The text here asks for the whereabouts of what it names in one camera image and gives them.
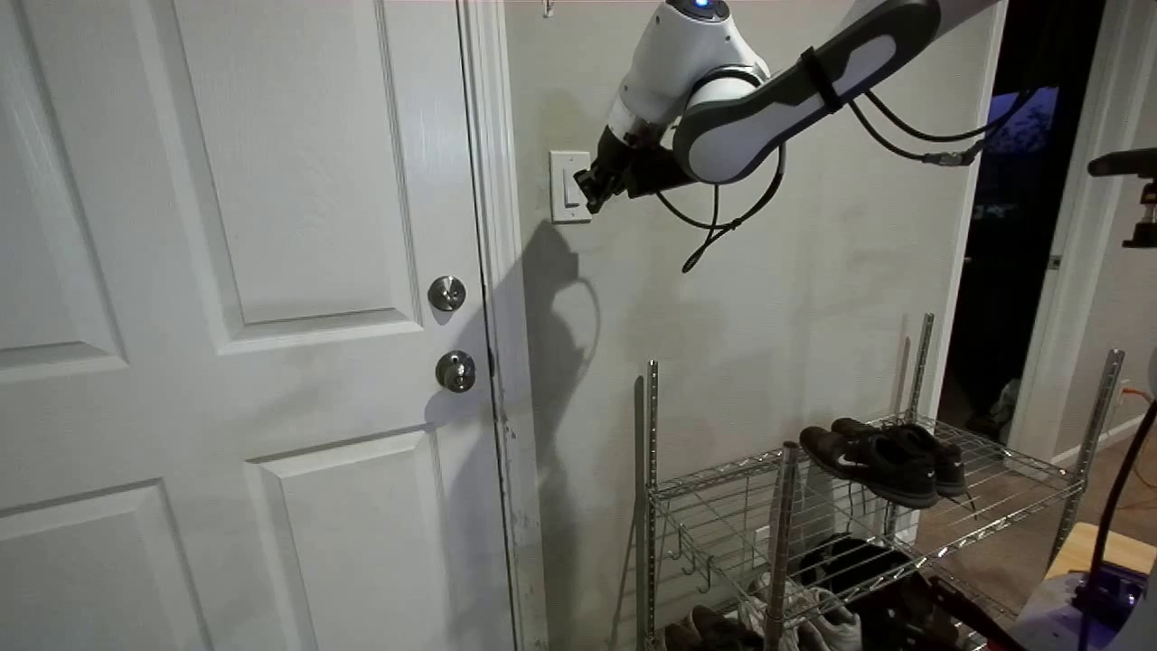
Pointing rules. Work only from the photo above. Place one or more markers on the silver round door knob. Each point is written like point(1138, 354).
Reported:
point(456, 371)

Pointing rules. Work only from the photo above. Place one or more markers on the white shoe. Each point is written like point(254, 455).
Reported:
point(814, 617)

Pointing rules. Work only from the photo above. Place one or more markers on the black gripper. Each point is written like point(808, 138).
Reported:
point(644, 168)

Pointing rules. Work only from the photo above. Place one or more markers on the black camera on stand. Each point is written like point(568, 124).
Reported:
point(1127, 165)

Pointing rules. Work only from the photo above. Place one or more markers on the dark brown shoe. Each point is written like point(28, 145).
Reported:
point(709, 632)

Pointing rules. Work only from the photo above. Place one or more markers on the black sandals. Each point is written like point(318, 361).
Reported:
point(850, 566)

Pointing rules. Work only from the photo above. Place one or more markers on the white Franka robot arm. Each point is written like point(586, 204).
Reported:
point(691, 58)

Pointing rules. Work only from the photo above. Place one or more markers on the white panel door with knob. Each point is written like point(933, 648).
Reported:
point(240, 339)

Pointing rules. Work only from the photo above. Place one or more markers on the light wooden box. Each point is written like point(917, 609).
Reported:
point(1114, 547)

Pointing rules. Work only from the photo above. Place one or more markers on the black sneaker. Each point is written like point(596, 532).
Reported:
point(924, 450)
point(868, 467)

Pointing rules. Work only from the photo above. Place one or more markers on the silver deadbolt lock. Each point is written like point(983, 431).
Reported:
point(448, 295)

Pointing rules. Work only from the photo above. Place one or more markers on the white wall light switch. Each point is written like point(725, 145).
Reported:
point(567, 187)

